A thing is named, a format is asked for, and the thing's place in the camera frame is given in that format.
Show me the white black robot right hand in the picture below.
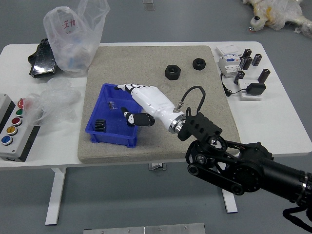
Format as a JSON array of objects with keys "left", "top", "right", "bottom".
[{"left": 114, "top": 83, "right": 185, "bottom": 130}]

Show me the blue plastic box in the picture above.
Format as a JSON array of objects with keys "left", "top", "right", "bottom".
[{"left": 84, "top": 83, "right": 145, "bottom": 149}]

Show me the large black gear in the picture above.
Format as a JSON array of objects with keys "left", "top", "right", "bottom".
[{"left": 95, "top": 119, "right": 107, "bottom": 133}]

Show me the big black hex nut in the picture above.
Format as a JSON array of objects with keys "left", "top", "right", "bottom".
[{"left": 164, "top": 64, "right": 182, "bottom": 80}]

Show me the small black hex nut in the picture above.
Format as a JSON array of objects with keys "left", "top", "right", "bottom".
[{"left": 192, "top": 58, "right": 207, "bottom": 71}]

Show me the grey push-button control box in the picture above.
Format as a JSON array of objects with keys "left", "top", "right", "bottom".
[{"left": 0, "top": 93, "right": 41, "bottom": 163}]

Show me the grey-brown foam mat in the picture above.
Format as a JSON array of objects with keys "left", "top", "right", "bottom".
[{"left": 77, "top": 45, "right": 242, "bottom": 164}]

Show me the white circuit breaker module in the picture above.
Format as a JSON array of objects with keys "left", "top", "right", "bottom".
[{"left": 216, "top": 44, "right": 245, "bottom": 79}]

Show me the white power socket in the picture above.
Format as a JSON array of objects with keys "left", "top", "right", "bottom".
[{"left": 237, "top": 78, "right": 265, "bottom": 101}]

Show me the crumpled clear plastic wrap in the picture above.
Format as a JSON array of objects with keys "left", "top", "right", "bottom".
[{"left": 23, "top": 78, "right": 82, "bottom": 126}]

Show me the clear plastic bag red print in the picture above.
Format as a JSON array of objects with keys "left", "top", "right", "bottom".
[{"left": 43, "top": 0, "right": 111, "bottom": 78}]

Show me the small metal floor plate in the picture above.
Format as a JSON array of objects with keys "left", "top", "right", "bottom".
[{"left": 142, "top": 0, "right": 156, "bottom": 11}]

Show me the black plug adapter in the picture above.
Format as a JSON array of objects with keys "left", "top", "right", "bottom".
[{"left": 245, "top": 82, "right": 267, "bottom": 96}]

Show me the black plastic tray package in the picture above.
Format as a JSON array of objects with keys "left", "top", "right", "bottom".
[{"left": 27, "top": 38, "right": 59, "bottom": 79}]

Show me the white table leg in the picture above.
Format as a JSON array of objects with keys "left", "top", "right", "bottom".
[
  {"left": 220, "top": 188, "right": 238, "bottom": 214},
  {"left": 44, "top": 167, "right": 67, "bottom": 226}
]

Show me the large metal floor plate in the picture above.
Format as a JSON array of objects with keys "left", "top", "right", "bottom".
[{"left": 83, "top": 222, "right": 206, "bottom": 234}]

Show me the plush toy in plastic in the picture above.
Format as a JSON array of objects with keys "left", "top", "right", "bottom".
[{"left": 241, "top": 0, "right": 312, "bottom": 40}]

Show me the metal bracket under table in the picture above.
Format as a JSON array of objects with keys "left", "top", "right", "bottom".
[{"left": 148, "top": 162, "right": 168, "bottom": 172}]

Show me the black power cord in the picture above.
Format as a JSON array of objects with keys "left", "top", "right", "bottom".
[{"left": 219, "top": 72, "right": 248, "bottom": 97}]

